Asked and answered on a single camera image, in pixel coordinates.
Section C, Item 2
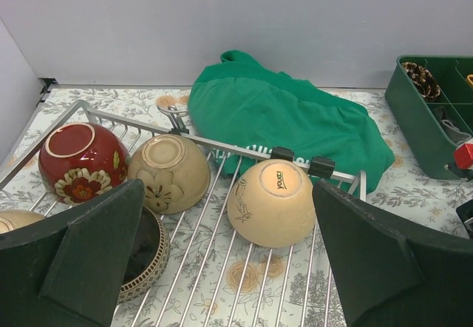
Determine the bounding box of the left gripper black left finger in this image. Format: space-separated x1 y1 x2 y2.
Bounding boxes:
1 180 144 326

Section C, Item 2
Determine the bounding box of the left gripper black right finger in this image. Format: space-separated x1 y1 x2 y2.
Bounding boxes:
313 180 472 326

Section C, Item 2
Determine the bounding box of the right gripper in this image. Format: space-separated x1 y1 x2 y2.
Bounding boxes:
456 203 473 239

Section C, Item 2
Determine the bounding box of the black patterned bowl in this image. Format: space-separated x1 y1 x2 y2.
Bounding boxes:
118 207 171 303

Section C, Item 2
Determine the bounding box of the green compartment organizer box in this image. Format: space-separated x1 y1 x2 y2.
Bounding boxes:
385 55 472 180

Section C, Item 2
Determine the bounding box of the grey black folded sock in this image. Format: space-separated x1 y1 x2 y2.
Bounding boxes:
432 106 472 146

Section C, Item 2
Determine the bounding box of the beige bowl front left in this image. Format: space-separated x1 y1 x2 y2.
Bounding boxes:
0 210 44 234

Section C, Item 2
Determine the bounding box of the red floral bowl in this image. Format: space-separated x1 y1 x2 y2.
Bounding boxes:
38 122 130 205

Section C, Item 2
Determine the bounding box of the yellow rolled sock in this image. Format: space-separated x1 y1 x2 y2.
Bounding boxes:
466 74 473 88

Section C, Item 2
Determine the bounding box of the leopard print rolled sock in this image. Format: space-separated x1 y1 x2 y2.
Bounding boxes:
401 62 441 102

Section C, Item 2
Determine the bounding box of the tan bowl with logo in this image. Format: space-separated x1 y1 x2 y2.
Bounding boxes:
227 159 316 249

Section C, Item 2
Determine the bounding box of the beige flower bowl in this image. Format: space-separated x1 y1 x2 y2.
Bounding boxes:
127 134 211 215

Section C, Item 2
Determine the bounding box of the green cloth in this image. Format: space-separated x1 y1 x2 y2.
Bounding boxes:
188 50 395 192

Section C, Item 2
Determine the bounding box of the silver wire dish rack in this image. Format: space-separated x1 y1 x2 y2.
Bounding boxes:
1 101 345 326

